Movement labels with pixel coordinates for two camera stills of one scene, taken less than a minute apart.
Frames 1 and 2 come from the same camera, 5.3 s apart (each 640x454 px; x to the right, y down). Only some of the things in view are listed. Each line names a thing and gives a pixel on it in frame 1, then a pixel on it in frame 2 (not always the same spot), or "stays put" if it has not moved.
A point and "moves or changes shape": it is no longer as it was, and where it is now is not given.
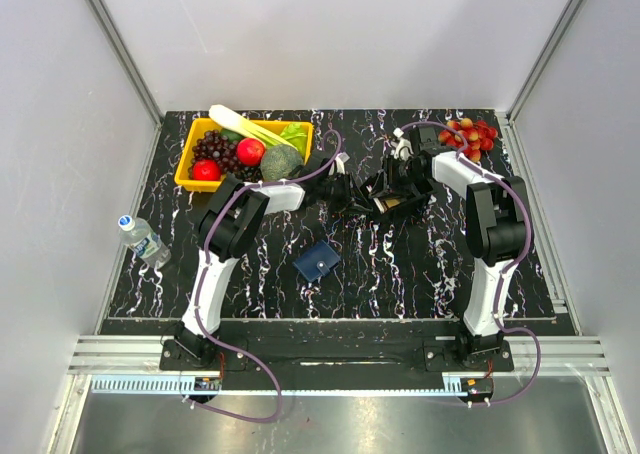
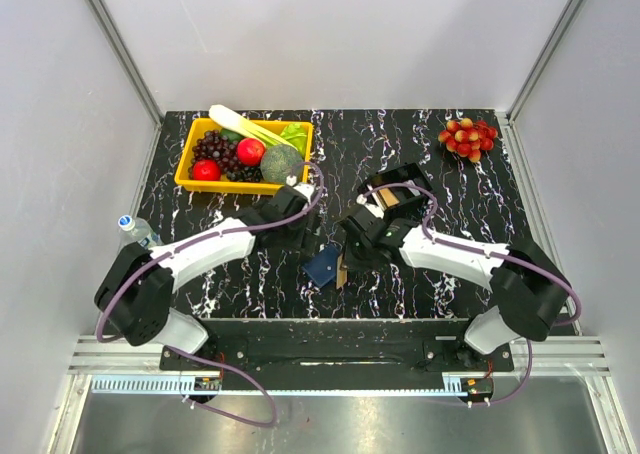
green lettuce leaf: x=295 y=134 stays put
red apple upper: x=250 y=151 stays put
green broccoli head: x=278 y=161 stays put
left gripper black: x=351 y=192 to x=305 y=240
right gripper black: x=390 y=180 to x=351 y=259
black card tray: x=388 y=199 stays put
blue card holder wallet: x=317 y=261 moves or changes shape
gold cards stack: x=383 y=204 stays put
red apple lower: x=206 y=169 stays put
